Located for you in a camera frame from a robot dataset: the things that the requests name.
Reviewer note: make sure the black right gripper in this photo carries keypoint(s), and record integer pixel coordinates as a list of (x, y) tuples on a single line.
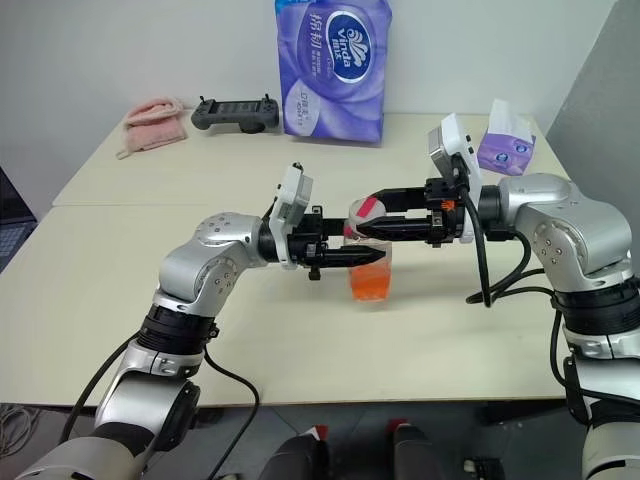
[(445, 220)]

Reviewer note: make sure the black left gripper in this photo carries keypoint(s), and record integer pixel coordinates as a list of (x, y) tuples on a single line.
[(307, 245)]

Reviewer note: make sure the white bottle cap pink tape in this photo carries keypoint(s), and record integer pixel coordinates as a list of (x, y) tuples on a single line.
[(365, 207)]

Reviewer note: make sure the orange transparent cup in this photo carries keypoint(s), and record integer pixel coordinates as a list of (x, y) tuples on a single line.
[(370, 282)]

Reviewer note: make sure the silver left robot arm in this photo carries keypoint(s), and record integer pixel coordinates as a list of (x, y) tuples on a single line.
[(220, 235)]

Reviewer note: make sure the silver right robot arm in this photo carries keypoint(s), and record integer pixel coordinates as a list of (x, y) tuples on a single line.
[(575, 220)]

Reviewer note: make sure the small purple tissue pack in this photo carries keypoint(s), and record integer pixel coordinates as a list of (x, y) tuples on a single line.
[(505, 150)]

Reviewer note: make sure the large purple tissue pack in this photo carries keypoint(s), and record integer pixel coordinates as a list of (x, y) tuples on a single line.
[(332, 75)]

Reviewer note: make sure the dark grey handheld controller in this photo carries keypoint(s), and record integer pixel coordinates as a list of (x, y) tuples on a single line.
[(235, 112)]

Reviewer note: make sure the pink towel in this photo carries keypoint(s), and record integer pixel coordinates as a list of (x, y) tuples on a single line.
[(152, 125)]

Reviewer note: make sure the dark rounded shape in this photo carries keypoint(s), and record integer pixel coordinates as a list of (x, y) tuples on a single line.
[(295, 460), (415, 455)]

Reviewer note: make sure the grey partition panel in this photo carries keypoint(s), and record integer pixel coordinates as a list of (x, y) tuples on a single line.
[(610, 75)]

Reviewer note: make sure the dark laptop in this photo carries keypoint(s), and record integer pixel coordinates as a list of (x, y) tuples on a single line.
[(15, 220)]

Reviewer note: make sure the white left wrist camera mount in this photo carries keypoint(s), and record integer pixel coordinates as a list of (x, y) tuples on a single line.
[(295, 200)]

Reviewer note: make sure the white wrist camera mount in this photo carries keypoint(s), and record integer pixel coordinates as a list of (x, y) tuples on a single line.
[(462, 145), (295, 200)]

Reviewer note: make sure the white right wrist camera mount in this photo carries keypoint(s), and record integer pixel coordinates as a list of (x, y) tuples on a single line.
[(462, 145)]

